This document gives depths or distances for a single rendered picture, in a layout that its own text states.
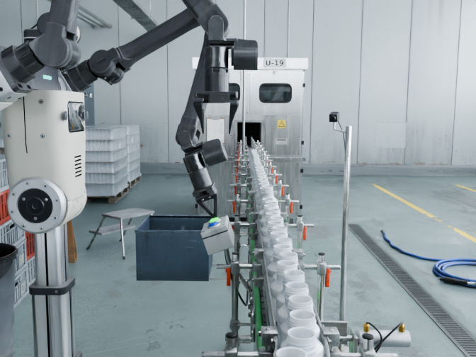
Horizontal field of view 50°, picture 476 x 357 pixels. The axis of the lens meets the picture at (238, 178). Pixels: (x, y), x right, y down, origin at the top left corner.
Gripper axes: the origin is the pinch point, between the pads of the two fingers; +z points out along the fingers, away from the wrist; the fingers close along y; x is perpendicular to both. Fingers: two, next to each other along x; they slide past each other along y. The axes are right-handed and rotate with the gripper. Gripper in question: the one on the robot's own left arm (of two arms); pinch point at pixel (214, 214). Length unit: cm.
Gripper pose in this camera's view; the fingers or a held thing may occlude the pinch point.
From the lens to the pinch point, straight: 155.3
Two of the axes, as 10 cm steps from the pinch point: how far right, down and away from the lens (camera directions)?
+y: 0.1, -1.2, 9.9
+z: 3.4, 9.3, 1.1
